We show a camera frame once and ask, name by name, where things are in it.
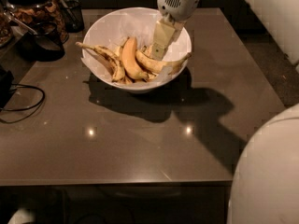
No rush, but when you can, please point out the black device left edge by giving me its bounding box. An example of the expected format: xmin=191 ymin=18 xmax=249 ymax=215
xmin=0 ymin=68 xmax=14 ymax=108

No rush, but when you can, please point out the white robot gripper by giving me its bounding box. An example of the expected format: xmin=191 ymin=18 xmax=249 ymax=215
xmin=151 ymin=0 xmax=200 ymax=60

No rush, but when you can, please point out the glass jar left edge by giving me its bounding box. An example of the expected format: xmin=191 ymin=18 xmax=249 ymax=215
xmin=0 ymin=4 xmax=13 ymax=48

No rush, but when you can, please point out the brown spotted banana left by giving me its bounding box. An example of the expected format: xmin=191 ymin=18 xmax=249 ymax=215
xmin=76 ymin=42 xmax=125 ymax=82

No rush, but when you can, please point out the black cable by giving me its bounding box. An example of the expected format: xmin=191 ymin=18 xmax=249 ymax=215
xmin=0 ymin=83 xmax=47 ymax=125

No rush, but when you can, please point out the white object under table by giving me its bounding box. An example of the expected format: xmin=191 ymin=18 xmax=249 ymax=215
xmin=8 ymin=208 xmax=36 ymax=224

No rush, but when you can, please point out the dark spotted banana back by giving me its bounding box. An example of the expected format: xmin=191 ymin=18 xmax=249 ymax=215
xmin=142 ymin=45 xmax=152 ymax=58

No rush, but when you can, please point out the black mesh cup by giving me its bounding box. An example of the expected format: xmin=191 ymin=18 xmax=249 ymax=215
xmin=61 ymin=0 xmax=84 ymax=33

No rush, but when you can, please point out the bright yellow banana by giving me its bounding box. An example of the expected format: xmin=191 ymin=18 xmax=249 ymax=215
xmin=121 ymin=36 xmax=148 ymax=79

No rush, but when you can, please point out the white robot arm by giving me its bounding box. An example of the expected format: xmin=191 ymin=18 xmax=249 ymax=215
xmin=151 ymin=0 xmax=299 ymax=224

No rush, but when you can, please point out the glass jar with black lid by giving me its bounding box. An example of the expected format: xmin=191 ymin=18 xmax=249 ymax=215
xmin=6 ymin=0 xmax=68 ymax=43

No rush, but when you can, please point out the black mug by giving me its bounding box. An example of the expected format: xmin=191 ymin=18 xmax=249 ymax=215
xmin=18 ymin=22 xmax=64 ymax=62

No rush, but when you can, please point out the white ceramic bowl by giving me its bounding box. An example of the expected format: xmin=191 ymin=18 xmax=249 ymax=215
xmin=81 ymin=7 xmax=192 ymax=94

